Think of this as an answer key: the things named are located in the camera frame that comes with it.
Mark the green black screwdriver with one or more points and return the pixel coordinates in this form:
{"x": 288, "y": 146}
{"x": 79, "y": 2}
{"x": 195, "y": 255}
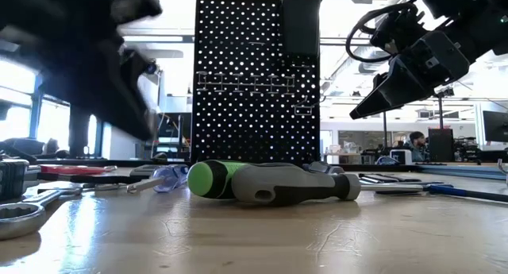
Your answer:
{"x": 206, "y": 178}

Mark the black ceiling track light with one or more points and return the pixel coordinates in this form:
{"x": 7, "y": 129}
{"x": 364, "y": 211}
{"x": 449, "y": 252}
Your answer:
{"x": 444, "y": 92}

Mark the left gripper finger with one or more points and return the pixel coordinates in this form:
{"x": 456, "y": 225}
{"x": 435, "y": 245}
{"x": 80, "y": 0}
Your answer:
{"x": 139, "y": 123}

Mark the black perforated computer tower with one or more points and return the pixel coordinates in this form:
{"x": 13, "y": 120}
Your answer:
{"x": 440, "y": 145}

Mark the black tape measure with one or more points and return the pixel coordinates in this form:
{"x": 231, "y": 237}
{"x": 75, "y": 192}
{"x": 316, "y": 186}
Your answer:
{"x": 12, "y": 178}

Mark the black computer monitor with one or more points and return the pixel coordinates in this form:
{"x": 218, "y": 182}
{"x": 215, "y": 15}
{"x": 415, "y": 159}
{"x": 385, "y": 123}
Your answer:
{"x": 496, "y": 125}
{"x": 174, "y": 125}

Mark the black bag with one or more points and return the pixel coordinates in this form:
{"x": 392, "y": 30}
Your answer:
{"x": 24, "y": 145}

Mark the metal screwdriver holder rack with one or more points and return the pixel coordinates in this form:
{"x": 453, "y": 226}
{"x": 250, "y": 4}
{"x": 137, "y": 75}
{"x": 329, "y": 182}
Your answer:
{"x": 246, "y": 84}

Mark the black upright post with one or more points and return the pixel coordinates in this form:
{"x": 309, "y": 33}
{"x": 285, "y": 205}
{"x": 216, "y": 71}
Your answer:
{"x": 79, "y": 139}

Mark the black ceiling camera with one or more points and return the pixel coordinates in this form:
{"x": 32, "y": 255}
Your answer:
{"x": 150, "y": 67}

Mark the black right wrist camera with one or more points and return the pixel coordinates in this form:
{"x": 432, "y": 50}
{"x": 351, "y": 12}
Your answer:
{"x": 397, "y": 28}

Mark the black pegboard bin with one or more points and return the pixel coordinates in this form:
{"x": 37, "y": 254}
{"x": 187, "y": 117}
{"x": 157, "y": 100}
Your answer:
{"x": 301, "y": 24}

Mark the silver combination wrench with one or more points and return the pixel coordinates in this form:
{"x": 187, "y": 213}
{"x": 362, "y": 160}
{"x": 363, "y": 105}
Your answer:
{"x": 107, "y": 186}
{"x": 16, "y": 220}

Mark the white container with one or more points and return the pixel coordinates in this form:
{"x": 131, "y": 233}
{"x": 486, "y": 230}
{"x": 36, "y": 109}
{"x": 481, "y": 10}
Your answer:
{"x": 401, "y": 157}

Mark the grey black screwdriver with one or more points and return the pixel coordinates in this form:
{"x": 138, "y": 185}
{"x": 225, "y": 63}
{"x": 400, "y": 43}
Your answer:
{"x": 278, "y": 182}

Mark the person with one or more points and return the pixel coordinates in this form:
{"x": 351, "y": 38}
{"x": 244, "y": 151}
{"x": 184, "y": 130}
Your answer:
{"x": 416, "y": 145}

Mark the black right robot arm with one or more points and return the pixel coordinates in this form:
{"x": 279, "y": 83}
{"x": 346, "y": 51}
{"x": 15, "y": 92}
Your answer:
{"x": 476, "y": 12}

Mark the black metal pegboard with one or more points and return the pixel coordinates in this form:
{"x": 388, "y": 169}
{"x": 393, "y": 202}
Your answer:
{"x": 258, "y": 139}

